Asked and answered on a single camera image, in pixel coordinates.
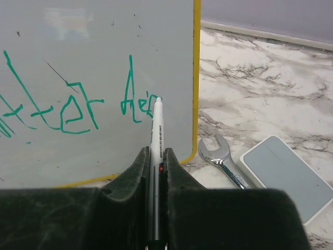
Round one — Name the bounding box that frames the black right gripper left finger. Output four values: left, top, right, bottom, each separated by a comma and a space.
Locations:
1, 147, 150, 249

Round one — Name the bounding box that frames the silver open-end wrench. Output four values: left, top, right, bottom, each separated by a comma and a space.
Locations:
198, 134, 251, 190

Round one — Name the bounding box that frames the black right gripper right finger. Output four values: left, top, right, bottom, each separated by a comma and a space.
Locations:
164, 148, 311, 249

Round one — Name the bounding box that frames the yellow framed whiteboard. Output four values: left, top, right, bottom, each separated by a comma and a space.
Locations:
1, 1, 201, 189

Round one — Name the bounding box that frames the white square box device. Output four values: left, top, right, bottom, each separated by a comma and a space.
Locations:
238, 135, 332, 226

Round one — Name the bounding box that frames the green whiteboard marker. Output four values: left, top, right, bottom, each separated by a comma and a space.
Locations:
148, 97, 165, 249

